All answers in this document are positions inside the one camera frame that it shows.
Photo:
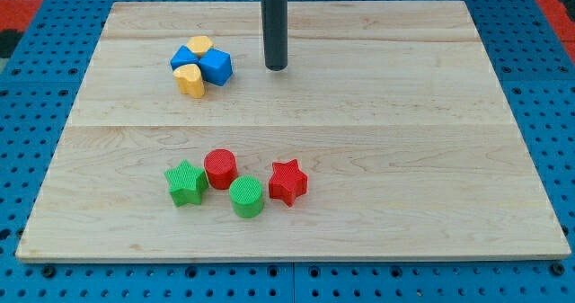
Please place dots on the red star block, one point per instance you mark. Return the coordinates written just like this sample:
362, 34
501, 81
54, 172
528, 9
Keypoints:
288, 182

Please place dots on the green star block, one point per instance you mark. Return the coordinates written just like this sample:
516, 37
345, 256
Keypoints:
186, 183

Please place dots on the yellow heart block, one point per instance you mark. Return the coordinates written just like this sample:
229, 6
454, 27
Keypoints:
189, 80

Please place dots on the green cylinder block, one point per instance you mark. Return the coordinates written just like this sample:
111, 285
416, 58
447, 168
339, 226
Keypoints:
246, 196

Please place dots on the red cylinder block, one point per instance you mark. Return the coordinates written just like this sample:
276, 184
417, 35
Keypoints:
221, 168

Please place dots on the light wooden board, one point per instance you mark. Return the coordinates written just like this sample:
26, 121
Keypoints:
392, 110

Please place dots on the blue cube block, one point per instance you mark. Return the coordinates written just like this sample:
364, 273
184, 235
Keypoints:
216, 67

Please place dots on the yellow hexagon block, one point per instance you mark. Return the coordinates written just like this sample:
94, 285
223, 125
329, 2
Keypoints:
199, 45

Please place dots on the blue wedge block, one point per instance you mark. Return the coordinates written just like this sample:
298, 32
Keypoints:
183, 56

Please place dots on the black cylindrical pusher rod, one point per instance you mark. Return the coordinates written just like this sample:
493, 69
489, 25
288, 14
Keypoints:
274, 18

